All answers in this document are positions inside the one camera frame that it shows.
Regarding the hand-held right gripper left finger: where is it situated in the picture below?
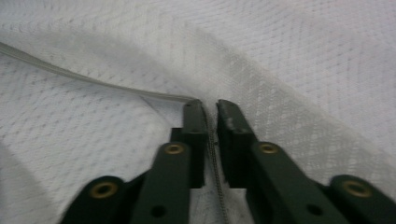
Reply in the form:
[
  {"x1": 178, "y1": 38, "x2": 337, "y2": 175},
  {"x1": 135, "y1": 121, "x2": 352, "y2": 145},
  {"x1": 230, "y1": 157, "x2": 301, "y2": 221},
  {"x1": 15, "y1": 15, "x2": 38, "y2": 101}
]
[{"x1": 170, "y1": 99, "x2": 209, "y2": 189}]

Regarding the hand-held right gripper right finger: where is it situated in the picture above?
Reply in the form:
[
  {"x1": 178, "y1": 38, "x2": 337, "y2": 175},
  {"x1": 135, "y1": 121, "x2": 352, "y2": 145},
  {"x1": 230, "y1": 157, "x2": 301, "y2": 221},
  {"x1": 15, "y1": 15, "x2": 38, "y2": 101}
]
[{"x1": 216, "y1": 99, "x2": 260, "y2": 189}]

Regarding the white mesh laundry bag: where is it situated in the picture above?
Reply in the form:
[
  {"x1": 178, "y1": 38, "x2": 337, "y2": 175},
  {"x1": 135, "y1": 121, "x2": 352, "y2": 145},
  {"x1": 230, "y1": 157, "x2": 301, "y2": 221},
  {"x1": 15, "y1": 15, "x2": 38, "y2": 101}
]
[{"x1": 0, "y1": 0, "x2": 396, "y2": 224}]

